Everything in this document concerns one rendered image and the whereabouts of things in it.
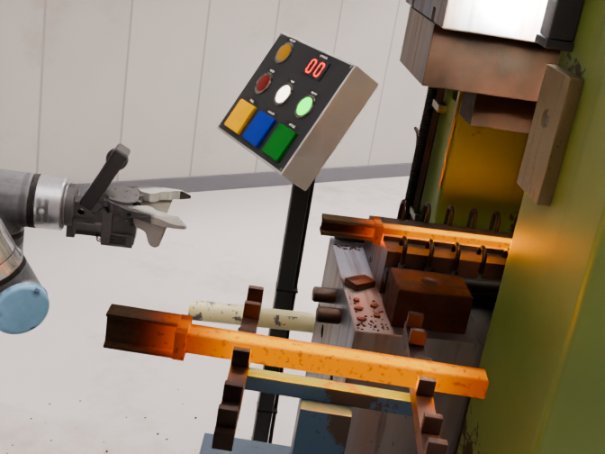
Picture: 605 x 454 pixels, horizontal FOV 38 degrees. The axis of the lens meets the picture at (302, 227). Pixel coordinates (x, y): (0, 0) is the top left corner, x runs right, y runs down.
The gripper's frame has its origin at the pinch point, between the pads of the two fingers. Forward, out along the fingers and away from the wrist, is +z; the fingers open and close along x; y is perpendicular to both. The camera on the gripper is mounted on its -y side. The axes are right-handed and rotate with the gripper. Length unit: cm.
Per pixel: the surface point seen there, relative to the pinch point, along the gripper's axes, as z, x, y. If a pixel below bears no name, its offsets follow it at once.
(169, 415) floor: 0, -88, 100
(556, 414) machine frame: 49, 48, 3
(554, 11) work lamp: 43, 27, -43
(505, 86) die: 46, 7, -29
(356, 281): 29.2, 6.3, 7.2
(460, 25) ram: 36, 12, -37
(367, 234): 30.7, 0.4, 0.8
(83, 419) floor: -24, -82, 100
